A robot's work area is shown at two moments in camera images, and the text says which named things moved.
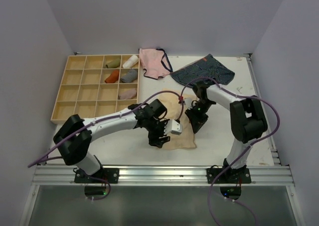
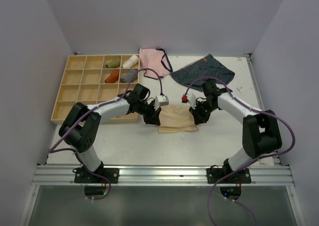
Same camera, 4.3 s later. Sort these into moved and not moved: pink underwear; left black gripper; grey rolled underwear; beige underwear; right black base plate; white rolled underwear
Moved: beige underwear; left black gripper
Not moved: pink underwear; grey rolled underwear; right black base plate; white rolled underwear
